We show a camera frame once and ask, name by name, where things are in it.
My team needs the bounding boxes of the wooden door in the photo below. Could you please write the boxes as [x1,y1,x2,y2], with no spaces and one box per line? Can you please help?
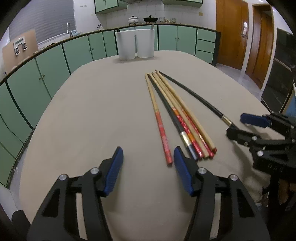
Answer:
[216,0,249,70]
[246,4,274,89]

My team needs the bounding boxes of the red bamboo chopstick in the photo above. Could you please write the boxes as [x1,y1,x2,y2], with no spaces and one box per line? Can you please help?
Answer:
[155,70,217,158]

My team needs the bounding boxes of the brown water dispenser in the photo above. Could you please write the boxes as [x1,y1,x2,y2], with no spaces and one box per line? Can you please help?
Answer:
[2,29,38,74]

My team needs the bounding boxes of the white utensil holder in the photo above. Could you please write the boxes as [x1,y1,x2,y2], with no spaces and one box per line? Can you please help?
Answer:
[115,29,155,61]

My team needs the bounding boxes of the beige tablecloth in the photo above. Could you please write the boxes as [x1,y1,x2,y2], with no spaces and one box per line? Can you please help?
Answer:
[20,51,281,240]

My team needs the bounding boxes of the green upper kitchen cabinets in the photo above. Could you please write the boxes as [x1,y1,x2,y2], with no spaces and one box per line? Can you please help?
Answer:
[94,0,203,14]

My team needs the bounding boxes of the grey window blind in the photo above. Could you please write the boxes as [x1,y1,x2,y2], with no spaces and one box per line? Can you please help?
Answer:
[9,0,76,43]

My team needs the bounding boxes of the green kitchen cabinets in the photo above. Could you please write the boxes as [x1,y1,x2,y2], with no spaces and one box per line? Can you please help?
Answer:
[94,0,203,14]
[1,24,220,186]

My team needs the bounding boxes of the red-end bamboo chopstick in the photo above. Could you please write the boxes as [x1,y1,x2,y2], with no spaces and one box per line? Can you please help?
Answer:
[145,73,173,166]

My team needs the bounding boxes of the black chopstick gold band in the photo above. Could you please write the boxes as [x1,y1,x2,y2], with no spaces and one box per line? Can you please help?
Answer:
[147,73,198,161]

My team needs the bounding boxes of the white cooking pot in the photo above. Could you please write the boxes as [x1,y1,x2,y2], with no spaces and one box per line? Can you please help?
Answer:
[128,16,139,26]

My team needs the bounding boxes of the green lower kitchen cabinets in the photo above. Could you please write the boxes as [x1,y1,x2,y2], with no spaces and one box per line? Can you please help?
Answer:
[1,24,220,186]

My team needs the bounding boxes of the red orange patterned chopstick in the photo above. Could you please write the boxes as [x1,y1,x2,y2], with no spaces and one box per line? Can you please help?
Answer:
[150,73,204,160]

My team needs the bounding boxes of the black wok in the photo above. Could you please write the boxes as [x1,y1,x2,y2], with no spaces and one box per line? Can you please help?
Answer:
[144,15,158,24]

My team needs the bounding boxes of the steel faucet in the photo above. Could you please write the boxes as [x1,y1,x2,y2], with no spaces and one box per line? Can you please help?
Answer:
[66,22,72,38]

